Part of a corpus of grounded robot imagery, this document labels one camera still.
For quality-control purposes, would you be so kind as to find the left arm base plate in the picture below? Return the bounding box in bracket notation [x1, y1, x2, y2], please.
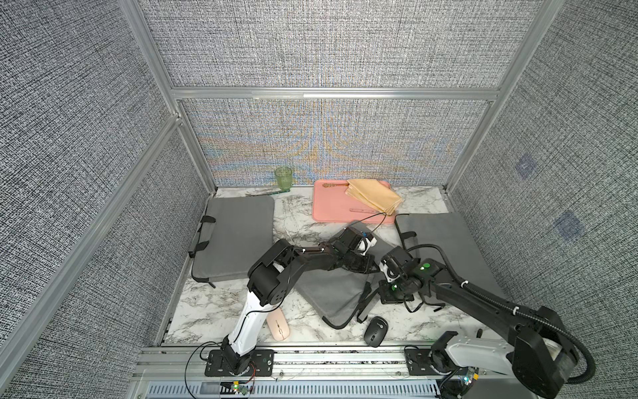
[204, 349, 275, 379]

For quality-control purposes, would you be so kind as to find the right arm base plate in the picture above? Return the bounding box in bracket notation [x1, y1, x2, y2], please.
[403, 345, 439, 377]

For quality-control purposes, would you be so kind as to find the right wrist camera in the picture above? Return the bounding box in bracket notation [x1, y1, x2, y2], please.
[379, 257, 399, 283]

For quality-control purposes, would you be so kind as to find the folded yellow cloth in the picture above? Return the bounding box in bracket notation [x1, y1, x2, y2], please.
[346, 179, 404, 215]

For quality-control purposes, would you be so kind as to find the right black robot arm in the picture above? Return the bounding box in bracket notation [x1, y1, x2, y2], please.
[379, 245, 596, 398]

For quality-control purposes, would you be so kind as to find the grey laptop bag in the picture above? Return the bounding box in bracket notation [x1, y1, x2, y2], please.
[395, 213, 504, 297]
[189, 196, 275, 286]
[295, 222, 395, 330]

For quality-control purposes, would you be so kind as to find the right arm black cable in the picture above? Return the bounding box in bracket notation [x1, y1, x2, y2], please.
[405, 243, 597, 385]

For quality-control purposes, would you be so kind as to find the pink laptop sleeve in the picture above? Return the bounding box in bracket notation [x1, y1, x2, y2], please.
[312, 180, 398, 224]

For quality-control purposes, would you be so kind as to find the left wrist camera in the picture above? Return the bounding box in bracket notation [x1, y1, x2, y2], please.
[358, 233, 377, 255]

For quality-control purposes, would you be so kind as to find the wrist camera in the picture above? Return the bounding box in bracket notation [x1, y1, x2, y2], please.
[379, 257, 399, 283]
[358, 233, 377, 255]

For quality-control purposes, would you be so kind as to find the aluminium front rail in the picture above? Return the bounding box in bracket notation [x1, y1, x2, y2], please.
[126, 345, 554, 399]

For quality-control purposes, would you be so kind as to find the pink computer mouse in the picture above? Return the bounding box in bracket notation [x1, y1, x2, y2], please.
[266, 309, 290, 341]

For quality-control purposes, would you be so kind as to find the black computer mouse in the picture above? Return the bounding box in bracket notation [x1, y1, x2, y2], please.
[364, 316, 389, 347]

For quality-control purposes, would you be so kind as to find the green pen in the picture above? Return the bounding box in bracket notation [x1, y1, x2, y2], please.
[245, 189, 290, 197]

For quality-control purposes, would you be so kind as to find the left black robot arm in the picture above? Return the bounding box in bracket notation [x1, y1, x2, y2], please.
[219, 226, 379, 375]

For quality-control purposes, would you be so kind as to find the green glass cup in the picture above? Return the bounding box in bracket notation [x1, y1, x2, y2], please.
[274, 166, 292, 191]

